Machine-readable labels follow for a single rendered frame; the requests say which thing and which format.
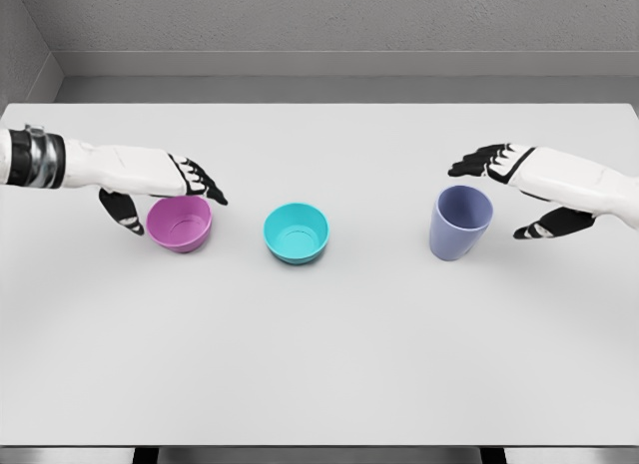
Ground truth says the teal bowl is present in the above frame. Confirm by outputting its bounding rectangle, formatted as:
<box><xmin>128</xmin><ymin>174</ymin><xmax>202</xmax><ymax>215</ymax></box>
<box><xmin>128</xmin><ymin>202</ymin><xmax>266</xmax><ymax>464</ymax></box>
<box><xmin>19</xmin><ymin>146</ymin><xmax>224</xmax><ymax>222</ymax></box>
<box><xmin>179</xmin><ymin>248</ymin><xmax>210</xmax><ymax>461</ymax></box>
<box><xmin>263</xmin><ymin>202</ymin><xmax>331</xmax><ymax>265</ymax></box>

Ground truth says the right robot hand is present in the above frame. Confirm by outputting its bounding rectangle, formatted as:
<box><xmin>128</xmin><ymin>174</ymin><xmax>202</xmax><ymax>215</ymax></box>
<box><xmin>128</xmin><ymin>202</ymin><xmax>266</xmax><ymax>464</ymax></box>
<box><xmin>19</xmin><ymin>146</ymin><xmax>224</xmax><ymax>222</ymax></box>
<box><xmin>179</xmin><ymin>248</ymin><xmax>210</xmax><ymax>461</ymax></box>
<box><xmin>446</xmin><ymin>143</ymin><xmax>609</xmax><ymax>240</ymax></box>

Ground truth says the lavender cup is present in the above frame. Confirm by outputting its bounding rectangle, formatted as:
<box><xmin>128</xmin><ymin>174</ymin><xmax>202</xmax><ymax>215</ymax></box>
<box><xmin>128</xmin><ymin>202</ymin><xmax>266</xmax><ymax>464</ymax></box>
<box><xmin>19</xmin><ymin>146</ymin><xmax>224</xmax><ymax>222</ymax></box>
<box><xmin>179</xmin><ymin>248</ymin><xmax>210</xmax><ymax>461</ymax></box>
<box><xmin>429</xmin><ymin>185</ymin><xmax>494</xmax><ymax>262</ymax></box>

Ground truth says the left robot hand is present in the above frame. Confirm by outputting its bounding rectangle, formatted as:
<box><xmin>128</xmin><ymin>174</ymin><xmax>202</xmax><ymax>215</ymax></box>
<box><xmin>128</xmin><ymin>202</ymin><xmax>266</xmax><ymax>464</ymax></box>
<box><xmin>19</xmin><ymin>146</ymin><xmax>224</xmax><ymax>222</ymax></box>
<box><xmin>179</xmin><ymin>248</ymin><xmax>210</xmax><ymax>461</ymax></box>
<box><xmin>91</xmin><ymin>144</ymin><xmax>230</xmax><ymax>236</ymax></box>

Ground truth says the pink bowl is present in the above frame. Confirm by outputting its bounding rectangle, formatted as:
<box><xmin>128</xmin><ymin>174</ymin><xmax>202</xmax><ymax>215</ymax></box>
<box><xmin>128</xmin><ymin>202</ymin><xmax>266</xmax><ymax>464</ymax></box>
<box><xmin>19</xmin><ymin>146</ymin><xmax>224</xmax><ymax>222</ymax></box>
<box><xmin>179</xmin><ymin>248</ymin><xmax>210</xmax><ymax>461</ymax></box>
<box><xmin>146</xmin><ymin>195</ymin><xmax>214</xmax><ymax>255</ymax></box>

